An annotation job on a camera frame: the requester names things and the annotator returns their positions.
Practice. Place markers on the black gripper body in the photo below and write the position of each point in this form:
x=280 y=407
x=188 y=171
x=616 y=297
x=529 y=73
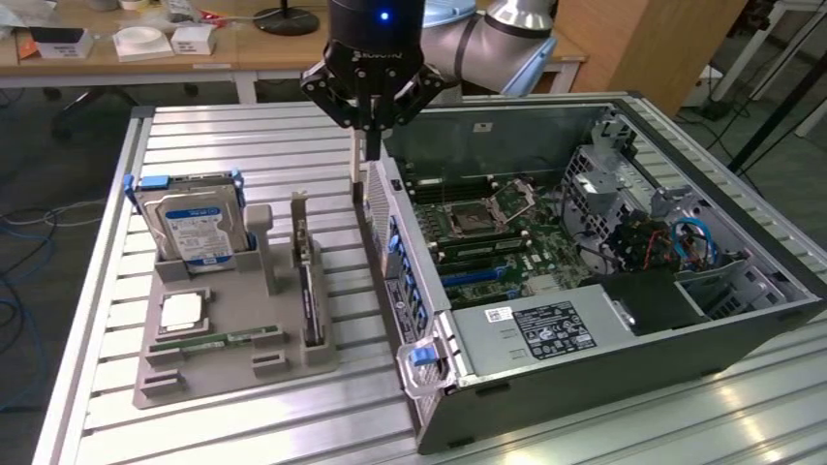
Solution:
x=374 y=43

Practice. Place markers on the graphics card with metal bracket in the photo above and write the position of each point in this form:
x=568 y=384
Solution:
x=309 y=300

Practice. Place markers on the wooden desk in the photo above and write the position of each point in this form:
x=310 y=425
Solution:
x=277 y=53

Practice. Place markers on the black lamp base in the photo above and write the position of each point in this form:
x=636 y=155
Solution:
x=286 y=21

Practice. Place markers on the plain white box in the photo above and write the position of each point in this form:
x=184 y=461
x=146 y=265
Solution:
x=192 y=41

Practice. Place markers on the CPU socket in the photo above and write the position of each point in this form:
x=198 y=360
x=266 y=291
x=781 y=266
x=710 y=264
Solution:
x=474 y=213

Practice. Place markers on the white box with round hollow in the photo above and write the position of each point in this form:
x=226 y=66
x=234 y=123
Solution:
x=142 y=46

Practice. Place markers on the hard disk in blue caddy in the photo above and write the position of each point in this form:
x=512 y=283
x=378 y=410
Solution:
x=190 y=227

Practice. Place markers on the metal disk bay cage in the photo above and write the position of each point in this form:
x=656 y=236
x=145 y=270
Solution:
x=613 y=184

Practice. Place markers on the green motherboard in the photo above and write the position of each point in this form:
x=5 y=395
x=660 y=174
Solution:
x=516 y=252

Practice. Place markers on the black office chair base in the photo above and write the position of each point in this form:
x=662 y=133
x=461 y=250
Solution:
x=84 y=104

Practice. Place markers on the wooden cabinet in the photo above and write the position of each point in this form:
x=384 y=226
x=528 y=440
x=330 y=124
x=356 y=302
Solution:
x=658 y=48

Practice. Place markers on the blue expansion slot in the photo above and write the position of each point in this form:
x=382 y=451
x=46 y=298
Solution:
x=474 y=277

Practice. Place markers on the white box with black lid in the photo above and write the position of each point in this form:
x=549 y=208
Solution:
x=61 y=43

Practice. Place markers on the silver CPU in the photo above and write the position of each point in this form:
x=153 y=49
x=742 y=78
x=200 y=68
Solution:
x=181 y=312

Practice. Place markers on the grey power supply unit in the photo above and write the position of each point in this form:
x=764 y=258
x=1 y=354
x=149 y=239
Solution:
x=542 y=334

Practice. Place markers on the green RAM stick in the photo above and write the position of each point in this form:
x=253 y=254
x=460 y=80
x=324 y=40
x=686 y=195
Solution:
x=213 y=338

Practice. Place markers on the blue case latch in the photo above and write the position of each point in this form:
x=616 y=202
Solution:
x=424 y=357

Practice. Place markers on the grey parts rack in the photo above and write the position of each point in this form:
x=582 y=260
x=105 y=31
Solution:
x=245 y=358

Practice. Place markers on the open black PC case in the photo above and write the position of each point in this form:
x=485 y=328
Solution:
x=645 y=368

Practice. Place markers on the white table frame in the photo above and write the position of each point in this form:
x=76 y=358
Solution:
x=774 y=43

